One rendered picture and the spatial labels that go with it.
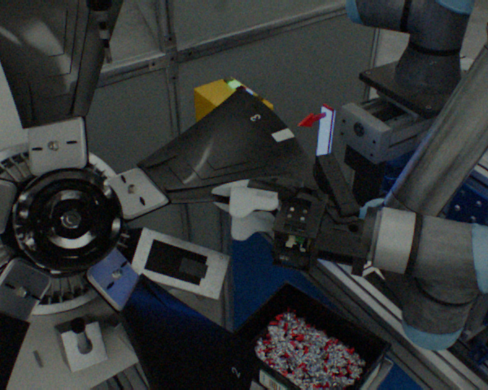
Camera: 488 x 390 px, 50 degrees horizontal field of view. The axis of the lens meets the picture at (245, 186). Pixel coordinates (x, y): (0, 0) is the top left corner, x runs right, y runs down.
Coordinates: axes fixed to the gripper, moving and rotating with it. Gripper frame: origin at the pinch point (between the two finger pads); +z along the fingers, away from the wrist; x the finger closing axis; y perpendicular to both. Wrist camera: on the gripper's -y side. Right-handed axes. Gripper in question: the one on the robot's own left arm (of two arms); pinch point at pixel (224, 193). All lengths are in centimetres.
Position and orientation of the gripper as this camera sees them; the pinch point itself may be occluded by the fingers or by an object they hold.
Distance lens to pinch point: 70.2
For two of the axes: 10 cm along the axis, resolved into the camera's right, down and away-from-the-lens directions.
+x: 0.5, 7.0, 7.1
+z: -9.5, -1.8, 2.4
